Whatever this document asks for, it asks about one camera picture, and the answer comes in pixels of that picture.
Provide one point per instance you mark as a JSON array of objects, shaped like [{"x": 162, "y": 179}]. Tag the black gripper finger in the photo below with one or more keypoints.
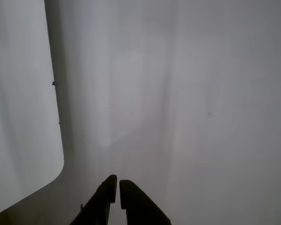
[
  {"x": 100, "y": 204},
  {"x": 140, "y": 206}
]

